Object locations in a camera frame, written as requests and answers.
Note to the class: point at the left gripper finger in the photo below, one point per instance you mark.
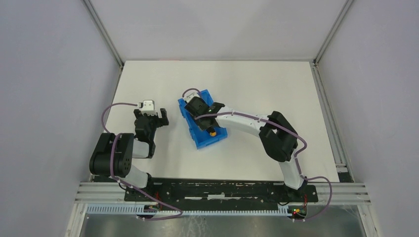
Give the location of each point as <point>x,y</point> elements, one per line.
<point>137,113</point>
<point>164,118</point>

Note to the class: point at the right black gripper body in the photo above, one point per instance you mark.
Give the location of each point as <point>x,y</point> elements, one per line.
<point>212,112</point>

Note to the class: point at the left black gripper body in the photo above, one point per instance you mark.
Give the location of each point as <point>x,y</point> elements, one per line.
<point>152,117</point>

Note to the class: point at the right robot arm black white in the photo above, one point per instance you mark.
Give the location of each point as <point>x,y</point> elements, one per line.
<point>278,137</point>

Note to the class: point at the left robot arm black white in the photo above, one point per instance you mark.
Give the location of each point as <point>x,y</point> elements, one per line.
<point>113,154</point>

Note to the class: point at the blue plastic bin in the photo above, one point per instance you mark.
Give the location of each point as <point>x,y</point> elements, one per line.
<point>200,138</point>

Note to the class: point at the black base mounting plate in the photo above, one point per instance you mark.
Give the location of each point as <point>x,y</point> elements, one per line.
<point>221,195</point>

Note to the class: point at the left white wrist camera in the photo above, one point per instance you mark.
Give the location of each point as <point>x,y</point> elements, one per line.
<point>147,107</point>

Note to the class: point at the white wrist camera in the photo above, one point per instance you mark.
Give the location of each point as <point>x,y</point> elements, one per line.
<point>189,97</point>
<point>147,107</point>

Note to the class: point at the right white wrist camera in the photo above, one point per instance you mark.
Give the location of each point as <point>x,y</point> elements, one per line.
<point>189,97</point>

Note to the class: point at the left aluminium corner post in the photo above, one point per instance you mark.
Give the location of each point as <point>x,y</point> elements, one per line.
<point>103,32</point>

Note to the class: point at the aluminium corner post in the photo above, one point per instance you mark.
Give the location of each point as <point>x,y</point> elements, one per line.
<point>335,26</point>
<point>103,32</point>

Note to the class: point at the white slotted cable duct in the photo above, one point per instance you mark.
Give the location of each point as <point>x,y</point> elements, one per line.
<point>142,209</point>

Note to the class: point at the aluminium front rail frame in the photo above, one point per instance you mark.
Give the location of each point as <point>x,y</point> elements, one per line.
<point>106,192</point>

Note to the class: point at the right aluminium corner post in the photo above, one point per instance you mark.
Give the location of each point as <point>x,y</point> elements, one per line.
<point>335,26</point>

